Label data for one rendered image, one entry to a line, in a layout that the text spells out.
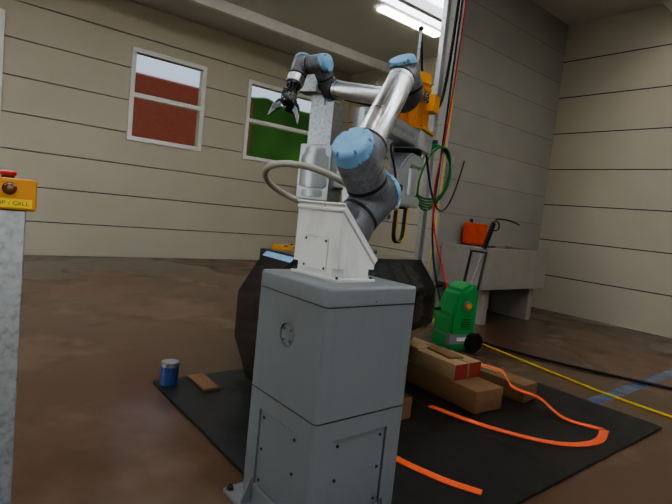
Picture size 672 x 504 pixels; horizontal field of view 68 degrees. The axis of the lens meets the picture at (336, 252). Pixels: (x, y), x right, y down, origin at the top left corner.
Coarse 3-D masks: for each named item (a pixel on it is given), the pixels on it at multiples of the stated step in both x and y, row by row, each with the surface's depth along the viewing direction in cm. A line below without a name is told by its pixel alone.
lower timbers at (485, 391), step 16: (416, 368) 320; (416, 384) 320; (432, 384) 308; (448, 384) 297; (464, 384) 291; (480, 384) 294; (496, 384) 297; (512, 384) 313; (528, 384) 310; (448, 400) 297; (464, 400) 287; (480, 400) 282; (496, 400) 291; (528, 400) 311
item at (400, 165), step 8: (392, 144) 294; (392, 152) 342; (400, 152) 342; (392, 160) 298; (400, 160) 327; (408, 160) 329; (416, 160) 344; (392, 168) 309; (400, 168) 321; (408, 168) 331; (416, 168) 351; (400, 176) 320; (400, 184) 321; (408, 200) 340; (416, 200) 355; (400, 208) 355; (416, 208) 361
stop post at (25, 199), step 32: (0, 192) 121; (32, 192) 125; (0, 224) 124; (0, 256) 125; (0, 288) 125; (0, 320) 126; (0, 352) 127; (0, 384) 128; (0, 416) 129; (0, 448) 130; (0, 480) 131
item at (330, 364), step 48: (288, 288) 163; (336, 288) 149; (384, 288) 162; (288, 336) 163; (336, 336) 151; (384, 336) 164; (288, 384) 162; (336, 384) 154; (384, 384) 167; (288, 432) 162; (336, 432) 156; (384, 432) 172; (288, 480) 161; (336, 480) 160; (384, 480) 174
